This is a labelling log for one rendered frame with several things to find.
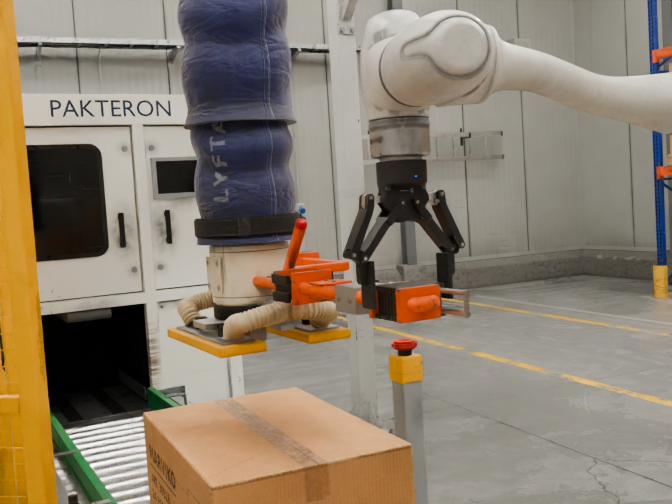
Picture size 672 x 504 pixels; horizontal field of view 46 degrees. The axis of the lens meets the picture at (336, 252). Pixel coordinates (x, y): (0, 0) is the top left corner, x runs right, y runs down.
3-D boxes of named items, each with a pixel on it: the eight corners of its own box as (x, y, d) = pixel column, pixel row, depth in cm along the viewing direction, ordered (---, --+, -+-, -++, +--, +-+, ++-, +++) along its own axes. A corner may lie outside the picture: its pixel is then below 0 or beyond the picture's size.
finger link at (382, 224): (409, 203, 115) (402, 197, 115) (368, 264, 112) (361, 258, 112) (394, 203, 119) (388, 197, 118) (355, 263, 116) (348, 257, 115)
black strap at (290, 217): (181, 237, 174) (179, 219, 173) (276, 230, 185) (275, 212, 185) (216, 238, 154) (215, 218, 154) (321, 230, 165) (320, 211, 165)
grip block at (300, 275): (270, 302, 149) (268, 271, 149) (316, 296, 154) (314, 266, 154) (289, 306, 142) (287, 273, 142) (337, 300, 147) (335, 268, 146)
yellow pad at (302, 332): (244, 326, 188) (243, 305, 187) (282, 320, 193) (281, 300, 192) (309, 344, 158) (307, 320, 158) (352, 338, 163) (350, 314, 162)
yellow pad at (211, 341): (167, 337, 179) (165, 315, 178) (209, 331, 183) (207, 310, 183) (219, 359, 149) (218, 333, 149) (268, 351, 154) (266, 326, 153)
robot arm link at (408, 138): (356, 124, 118) (359, 164, 119) (388, 117, 110) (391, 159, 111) (407, 124, 122) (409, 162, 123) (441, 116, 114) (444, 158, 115)
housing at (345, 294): (333, 311, 131) (332, 285, 130) (368, 307, 134) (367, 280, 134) (354, 316, 125) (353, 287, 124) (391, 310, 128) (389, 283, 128)
